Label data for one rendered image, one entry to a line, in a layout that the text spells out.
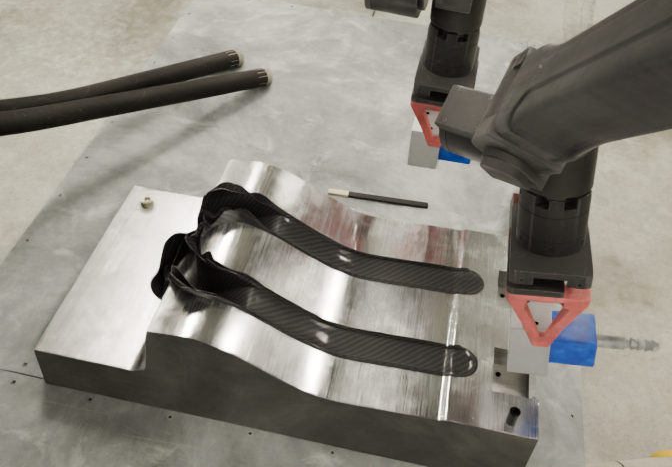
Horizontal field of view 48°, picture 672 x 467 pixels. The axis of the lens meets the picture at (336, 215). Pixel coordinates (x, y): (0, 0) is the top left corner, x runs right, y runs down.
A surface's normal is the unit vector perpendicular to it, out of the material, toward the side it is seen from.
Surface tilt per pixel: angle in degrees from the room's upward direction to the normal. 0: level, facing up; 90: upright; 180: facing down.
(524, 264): 13
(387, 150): 0
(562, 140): 122
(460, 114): 45
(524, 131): 116
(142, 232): 0
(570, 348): 81
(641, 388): 0
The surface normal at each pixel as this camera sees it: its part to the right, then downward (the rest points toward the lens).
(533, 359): -0.22, 0.54
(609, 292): 0.07, -0.72
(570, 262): -0.06, -0.84
